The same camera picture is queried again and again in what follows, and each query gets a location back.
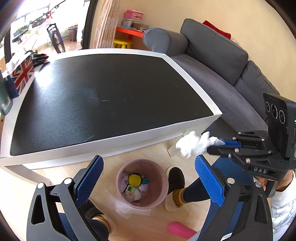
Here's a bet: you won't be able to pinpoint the white tissue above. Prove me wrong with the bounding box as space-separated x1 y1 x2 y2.
176 131 225 158

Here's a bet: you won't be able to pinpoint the green white digital timer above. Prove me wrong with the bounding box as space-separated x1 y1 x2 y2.
126 185 137 194

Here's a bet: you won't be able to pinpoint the yellow black zip case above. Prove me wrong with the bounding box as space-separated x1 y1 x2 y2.
127 173 142 188

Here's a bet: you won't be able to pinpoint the teal toy brick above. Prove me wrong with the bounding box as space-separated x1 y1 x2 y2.
142 178 149 185

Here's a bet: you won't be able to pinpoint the white round pouch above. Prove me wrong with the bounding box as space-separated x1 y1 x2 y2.
123 190 141 202

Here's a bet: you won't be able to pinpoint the clear plastic cup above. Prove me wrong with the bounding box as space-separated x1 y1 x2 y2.
138 184 148 192

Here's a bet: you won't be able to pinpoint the pink plastic trash bin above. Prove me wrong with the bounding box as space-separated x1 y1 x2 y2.
116 159 169 210

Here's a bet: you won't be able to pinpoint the person's right hand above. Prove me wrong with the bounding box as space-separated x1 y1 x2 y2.
257 170 295 191

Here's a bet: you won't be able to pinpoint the black left slipper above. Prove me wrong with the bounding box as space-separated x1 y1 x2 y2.
80 199 117 238

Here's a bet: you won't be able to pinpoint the black slipper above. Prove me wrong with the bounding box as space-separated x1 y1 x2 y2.
165 166 185 212
80 199 117 238

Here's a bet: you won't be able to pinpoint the black right slipper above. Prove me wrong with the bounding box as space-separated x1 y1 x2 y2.
165 166 185 212

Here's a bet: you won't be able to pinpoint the white patterned right sleeve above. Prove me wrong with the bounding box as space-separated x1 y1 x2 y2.
271 170 295 240

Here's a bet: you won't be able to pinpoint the grey fabric sofa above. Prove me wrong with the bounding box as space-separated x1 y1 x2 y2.
143 19 279 138

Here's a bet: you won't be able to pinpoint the red cushion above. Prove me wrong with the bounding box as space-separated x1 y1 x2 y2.
203 21 231 40

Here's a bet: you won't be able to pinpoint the dark green thermos bottle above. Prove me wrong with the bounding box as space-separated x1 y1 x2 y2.
0 73 13 115

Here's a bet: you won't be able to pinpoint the union jack tissue box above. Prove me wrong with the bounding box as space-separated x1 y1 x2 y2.
4 53 35 99

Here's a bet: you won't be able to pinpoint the black red gloves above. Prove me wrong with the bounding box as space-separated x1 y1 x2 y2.
32 53 49 67

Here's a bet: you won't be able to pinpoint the yellow plastic stool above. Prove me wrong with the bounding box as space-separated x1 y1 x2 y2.
113 39 133 49

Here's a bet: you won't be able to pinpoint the red children's table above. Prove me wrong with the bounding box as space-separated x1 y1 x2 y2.
115 27 150 51

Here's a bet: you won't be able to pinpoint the pink patterned curtain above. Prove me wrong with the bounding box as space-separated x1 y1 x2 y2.
90 0 120 49

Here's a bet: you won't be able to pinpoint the white pink bicycle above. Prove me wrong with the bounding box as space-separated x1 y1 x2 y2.
11 1 66 54

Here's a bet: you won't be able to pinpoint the pink storage box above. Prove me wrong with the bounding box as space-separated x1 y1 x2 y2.
125 9 144 21

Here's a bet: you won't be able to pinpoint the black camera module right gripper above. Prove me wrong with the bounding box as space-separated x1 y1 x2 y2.
263 93 295 159

